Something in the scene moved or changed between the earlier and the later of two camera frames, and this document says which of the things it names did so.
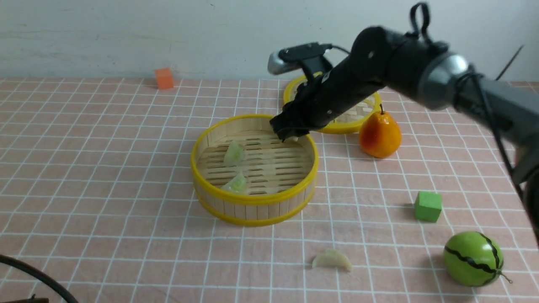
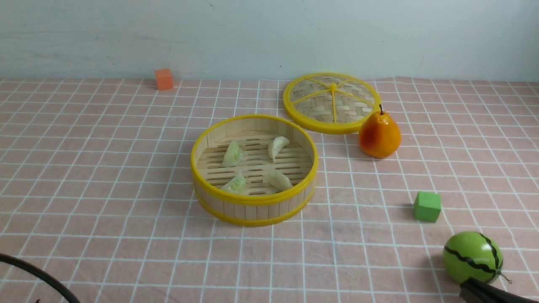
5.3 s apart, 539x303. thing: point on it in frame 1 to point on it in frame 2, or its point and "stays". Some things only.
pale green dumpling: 234,154 stays
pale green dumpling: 237,183 stays
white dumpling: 332,258 to 275,182
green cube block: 428,206 stays
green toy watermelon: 473,259 stays
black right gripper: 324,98 to 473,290
